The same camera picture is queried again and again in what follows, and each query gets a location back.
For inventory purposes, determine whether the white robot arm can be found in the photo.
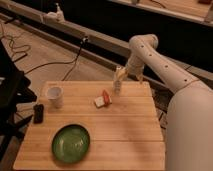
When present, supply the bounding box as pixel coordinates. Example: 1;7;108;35
119;34;213;171

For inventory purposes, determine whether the white paper cup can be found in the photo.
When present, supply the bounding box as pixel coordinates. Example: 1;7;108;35
46;87;63;108

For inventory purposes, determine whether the long wooden rail beam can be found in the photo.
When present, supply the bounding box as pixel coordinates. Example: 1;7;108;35
0;0;213;87

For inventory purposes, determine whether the green ceramic bowl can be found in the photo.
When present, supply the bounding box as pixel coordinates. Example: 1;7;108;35
51;124;90;164

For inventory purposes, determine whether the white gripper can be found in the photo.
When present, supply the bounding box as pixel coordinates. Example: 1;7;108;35
116;55;144;84

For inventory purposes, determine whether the black chair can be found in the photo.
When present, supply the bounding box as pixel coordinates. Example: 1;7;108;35
0;40;37;161

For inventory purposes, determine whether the black rectangular remote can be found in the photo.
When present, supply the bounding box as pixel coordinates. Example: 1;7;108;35
33;104;44;124

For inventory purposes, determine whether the black floor cable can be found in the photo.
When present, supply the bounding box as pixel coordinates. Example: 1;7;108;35
0;23;90;82

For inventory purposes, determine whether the clear plastic bottle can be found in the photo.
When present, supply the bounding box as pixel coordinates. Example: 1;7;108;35
113;66;122;94

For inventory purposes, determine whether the red and white carton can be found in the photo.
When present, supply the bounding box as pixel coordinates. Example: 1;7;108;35
94;90;112;108

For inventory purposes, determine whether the white object on rail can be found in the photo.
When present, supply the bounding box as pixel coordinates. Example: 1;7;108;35
44;3;65;22

